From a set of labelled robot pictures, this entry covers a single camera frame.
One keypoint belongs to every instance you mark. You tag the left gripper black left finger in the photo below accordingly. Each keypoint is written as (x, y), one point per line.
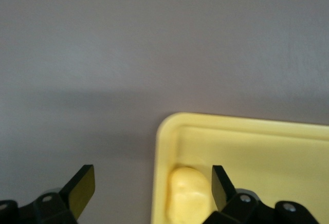
(77, 190)

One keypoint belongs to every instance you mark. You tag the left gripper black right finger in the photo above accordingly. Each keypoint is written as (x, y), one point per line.
(223, 190)

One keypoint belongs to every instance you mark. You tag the yellow potato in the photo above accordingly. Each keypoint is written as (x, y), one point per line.
(187, 193)

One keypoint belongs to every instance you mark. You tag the yellow plastic tray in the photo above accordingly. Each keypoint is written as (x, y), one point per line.
(257, 157)

